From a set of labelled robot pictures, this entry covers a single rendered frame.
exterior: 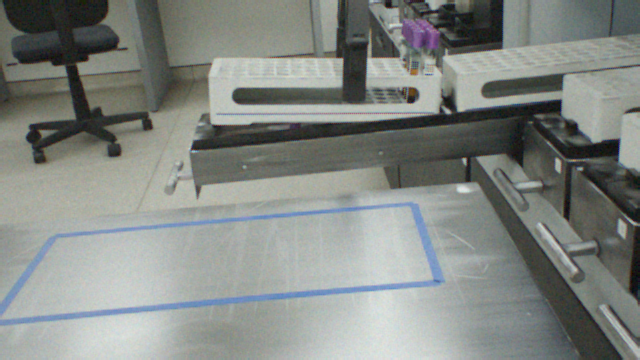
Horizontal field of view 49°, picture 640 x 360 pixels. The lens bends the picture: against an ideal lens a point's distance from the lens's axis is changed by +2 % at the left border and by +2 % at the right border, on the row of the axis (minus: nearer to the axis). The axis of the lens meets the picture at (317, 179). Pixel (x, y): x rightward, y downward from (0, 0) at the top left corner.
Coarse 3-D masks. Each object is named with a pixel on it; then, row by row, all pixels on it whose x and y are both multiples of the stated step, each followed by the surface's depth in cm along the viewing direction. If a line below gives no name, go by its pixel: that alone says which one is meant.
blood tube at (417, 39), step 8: (416, 32) 87; (424, 32) 88; (416, 40) 87; (416, 48) 88; (416, 56) 88; (416, 64) 89; (416, 72) 89; (408, 88) 90; (416, 88) 90; (408, 96) 90
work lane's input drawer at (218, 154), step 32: (448, 96) 94; (224, 128) 97; (256, 128) 96; (288, 128) 95; (320, 128) 90; (352, 128) 90; (384, 128) 90; (416, 128) 89; (448, 128) 89; (480, 128) 90; (512, 128) 90; (192, 160) 89; (224, 160) 90; (256, 160) 90; (288, 160) 90; (320, 160) 90; (352, 160) 90; (384, 160) 91; (416, 160) 91
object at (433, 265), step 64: (384, 192) 69; (448, 192) 67; (0, 256) 64; (64, 256) 62; (128, 256) 61; (192, 256) 60; (256, 256) 59; (320, 256) 58; (384, 256) 57; (448, 256) 56; (512, 256) 55; (0, 320) 54; (64, 320) 53; (128, 320) 52; (192, 320) 51; (256, 320) 50; (320, 320) 50; (384, 320) 49; (448, 320) 48; (512, 320) 48
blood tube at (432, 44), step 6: (432, 36) 87; (438, 36) 87; (432, 42) 87; (438, 42) 87; (432, 48) 87; (432, 54) 88; (426, 60) 88; (432, 60) 88; (426, 66) 89; (432, 66) 88; (426, 72) 89; (432, 72) 89
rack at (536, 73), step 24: (528, 48) 97; (552, 48) 96; (576, 48) 95; (600, 48) 93; (624, 48) 92; (456, 72) 89; (480, 72) 89; (504, 72) 89; (528, 72) 89; (552, 72) 89; (576, 72) 97; (456, 96) 91; (480, 96) 90; (504, 96) 97; (528, 96) 90; (552, 96) 90
